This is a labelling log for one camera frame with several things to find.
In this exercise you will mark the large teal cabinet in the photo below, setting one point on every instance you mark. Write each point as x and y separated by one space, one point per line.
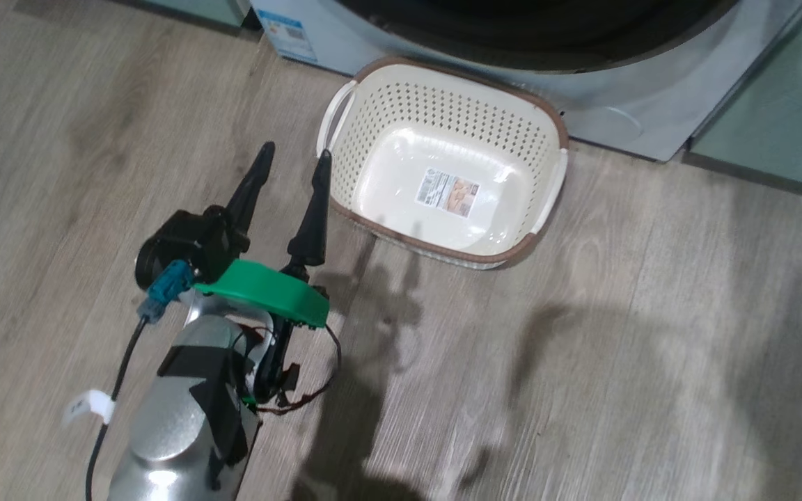
784 104

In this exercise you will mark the round filter cover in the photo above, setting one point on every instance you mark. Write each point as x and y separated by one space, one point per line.
617 122

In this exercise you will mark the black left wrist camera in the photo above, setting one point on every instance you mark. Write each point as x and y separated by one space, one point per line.
192 240

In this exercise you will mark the product sticker in basket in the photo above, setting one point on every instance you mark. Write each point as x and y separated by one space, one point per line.
448 193

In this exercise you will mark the cream perforated laundry basket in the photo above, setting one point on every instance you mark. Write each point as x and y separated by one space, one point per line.
457 125

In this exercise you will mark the white washing machine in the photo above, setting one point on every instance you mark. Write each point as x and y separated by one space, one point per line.
651 90

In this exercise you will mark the blue energy label sticker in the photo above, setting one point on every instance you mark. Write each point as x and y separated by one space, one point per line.
288 31

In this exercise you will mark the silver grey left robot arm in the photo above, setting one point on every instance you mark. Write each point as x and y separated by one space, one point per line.
178 417

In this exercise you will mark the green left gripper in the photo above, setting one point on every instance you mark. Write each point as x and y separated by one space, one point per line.
269 292

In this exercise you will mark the small teal cabinet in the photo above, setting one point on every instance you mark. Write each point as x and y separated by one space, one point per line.
199 8

